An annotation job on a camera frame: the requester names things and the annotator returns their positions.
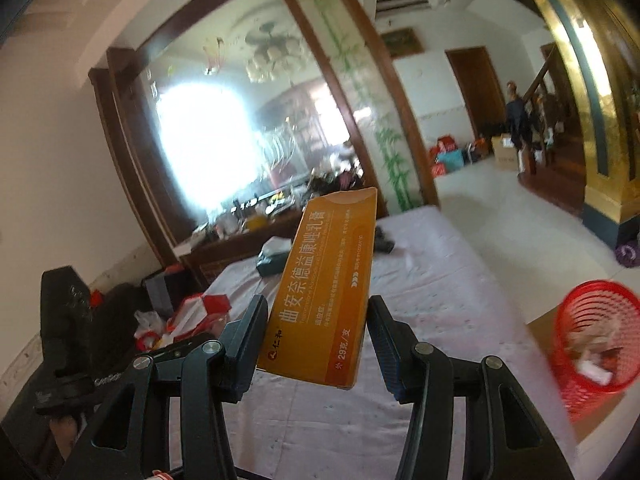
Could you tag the bamboo print glass panel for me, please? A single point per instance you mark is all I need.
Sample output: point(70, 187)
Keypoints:
point(360, 85)

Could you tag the dark cloth item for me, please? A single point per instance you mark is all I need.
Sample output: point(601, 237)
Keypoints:
point(384, 241)

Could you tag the black bag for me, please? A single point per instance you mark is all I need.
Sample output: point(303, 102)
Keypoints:
point(117, 315)

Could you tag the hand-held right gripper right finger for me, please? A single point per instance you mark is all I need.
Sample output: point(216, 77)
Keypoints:
point(382, 345)

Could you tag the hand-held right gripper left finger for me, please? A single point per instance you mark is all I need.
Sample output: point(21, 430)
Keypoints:
point(247, 350)

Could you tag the ceiling chandelier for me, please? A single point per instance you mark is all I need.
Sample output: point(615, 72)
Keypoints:
point(272, 55)

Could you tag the wooden staircase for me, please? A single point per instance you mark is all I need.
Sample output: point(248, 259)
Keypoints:
point(550, 170)

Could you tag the dark storage box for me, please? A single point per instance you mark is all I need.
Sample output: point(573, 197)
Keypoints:
point(167, 290)

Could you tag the cardboard box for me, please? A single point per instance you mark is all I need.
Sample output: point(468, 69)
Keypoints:
point(504, 152)

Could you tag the person's left hand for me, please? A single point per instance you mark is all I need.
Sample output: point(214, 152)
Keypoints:
point(67, 432)

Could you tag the purple bag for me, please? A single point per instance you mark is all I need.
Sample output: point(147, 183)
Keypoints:
point(629, 255)

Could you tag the crumpled paper scraps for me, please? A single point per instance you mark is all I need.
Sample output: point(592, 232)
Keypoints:
point(595, 350)

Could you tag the wooden cabinet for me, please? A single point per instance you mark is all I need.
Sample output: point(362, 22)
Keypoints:
point(235, 250)

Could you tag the wooden door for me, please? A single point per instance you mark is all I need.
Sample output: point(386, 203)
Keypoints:
point(475, 95)

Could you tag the gold pillar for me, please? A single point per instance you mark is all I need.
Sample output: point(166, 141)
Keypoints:
point(605, 110)

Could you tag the flat cardboard sheet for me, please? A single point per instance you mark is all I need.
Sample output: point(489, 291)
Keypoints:
point(542, 327)

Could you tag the framed wall picture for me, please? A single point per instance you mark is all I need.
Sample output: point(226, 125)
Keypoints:
point(401, 42)

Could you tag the red and white plastic bag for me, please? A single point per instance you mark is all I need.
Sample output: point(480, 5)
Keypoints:
point(200, 310)

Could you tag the orange medicine box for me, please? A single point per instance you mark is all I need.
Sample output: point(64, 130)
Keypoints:
point(325, 285)

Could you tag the red plastic mesh basket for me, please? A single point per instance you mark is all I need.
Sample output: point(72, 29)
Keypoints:
point(590, 400)

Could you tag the green tissue box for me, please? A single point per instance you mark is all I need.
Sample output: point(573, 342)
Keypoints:
point(272, 257)

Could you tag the pile of red gift bags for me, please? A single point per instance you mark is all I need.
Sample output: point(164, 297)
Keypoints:
point(446, 155)

